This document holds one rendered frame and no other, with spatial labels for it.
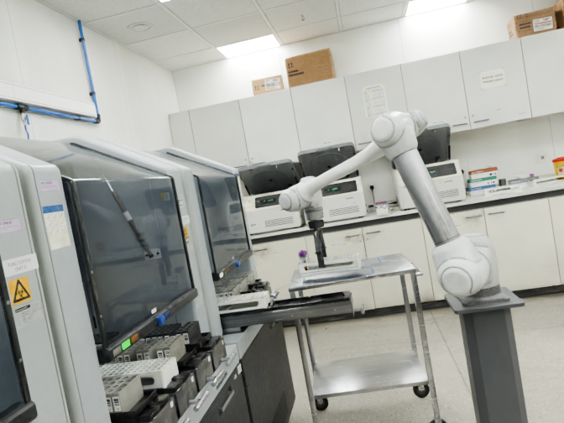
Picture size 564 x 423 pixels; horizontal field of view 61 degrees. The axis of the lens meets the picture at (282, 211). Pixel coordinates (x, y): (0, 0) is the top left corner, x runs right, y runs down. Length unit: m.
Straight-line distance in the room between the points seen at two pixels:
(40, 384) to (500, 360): 1.66
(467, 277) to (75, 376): 1.28
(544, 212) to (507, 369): 2.49
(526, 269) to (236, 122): 2.90
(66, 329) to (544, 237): 3.94
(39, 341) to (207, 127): 3.88
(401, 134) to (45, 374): 1.39
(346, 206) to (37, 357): 3.46
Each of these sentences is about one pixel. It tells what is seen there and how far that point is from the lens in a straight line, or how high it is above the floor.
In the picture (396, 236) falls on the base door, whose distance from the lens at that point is 4.27.
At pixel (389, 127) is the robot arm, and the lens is 1.83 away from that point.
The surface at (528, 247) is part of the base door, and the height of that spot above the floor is 0.43.
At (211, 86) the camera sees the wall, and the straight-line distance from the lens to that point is 5.18.
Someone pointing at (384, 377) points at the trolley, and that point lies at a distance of 2.55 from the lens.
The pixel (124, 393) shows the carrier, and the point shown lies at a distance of 1.31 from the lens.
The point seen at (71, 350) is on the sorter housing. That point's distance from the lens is 1.16.
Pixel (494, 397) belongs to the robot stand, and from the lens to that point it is 2.21.
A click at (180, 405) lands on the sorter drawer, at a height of 0.77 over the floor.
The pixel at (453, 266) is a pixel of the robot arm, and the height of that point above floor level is 0.91.
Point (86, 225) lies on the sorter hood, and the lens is 1.23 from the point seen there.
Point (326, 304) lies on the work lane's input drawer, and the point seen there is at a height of 0.80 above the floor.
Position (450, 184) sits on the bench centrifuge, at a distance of 4.30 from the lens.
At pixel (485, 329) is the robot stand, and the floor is 0.60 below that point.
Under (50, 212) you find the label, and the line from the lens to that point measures 1.15.
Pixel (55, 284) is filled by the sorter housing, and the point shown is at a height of 1.18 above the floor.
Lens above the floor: 1.30
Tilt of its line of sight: 3 degrees down
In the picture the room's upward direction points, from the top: 10 degrees counter-clockwise
